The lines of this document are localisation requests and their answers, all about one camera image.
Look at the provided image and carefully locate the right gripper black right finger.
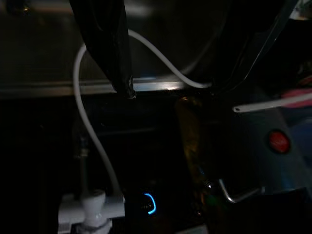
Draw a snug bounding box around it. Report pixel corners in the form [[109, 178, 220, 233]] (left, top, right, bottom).
[[211, 0, 292, 96]]

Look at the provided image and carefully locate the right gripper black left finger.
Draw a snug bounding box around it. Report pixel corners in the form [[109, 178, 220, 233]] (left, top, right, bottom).
[[69, 0, 137, 99]]

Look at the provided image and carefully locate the white rice paddle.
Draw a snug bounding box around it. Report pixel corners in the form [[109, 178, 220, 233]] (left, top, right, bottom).
[[232, 92, 312, 113]]

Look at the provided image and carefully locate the stainless steel sink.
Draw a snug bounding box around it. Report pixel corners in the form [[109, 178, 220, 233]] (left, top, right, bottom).
[[0, 0, 247, 98]]

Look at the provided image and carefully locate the pink plate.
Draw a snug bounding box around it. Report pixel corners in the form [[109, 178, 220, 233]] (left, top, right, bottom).
[[285, 88, 312, 109]]

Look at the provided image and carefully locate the grey thermos with red label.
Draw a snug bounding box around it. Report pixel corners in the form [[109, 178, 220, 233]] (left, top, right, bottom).
[[216, 107, 310, 204]]

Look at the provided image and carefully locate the yellow oil bottle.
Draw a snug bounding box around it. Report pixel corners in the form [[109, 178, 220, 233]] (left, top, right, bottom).
[[174, 96, 221, 195]]

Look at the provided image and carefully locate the white faucet fitting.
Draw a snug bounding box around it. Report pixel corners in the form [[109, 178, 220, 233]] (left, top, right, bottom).
[[58, 189, 125, 234]]

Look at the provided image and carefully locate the black device with blue light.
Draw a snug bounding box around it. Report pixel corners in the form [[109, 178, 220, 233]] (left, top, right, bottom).
[[124, 185, 205, 230]]

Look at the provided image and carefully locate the white flexible hose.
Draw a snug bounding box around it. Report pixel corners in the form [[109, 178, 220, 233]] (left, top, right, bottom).
[[73, 29, 213, 197]]

